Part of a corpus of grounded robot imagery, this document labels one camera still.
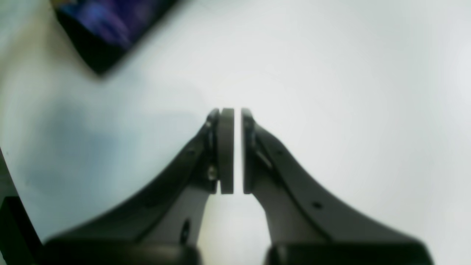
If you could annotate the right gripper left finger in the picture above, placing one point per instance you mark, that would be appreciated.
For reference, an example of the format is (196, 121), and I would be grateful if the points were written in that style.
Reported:
(159, 225)

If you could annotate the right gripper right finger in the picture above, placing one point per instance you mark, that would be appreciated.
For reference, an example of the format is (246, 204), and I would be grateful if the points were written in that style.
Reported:
(307, 224)

